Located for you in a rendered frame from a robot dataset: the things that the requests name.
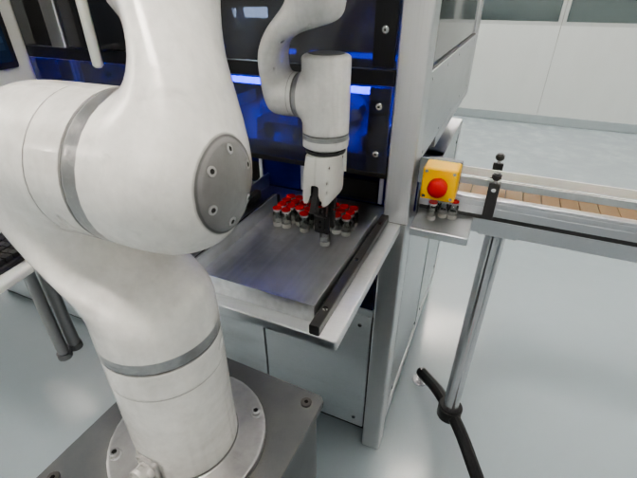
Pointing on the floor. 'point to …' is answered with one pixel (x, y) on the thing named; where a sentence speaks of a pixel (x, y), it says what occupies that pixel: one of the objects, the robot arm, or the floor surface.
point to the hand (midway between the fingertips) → (324, 220)
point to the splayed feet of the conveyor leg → (451, 421)
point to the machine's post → (400, 196)
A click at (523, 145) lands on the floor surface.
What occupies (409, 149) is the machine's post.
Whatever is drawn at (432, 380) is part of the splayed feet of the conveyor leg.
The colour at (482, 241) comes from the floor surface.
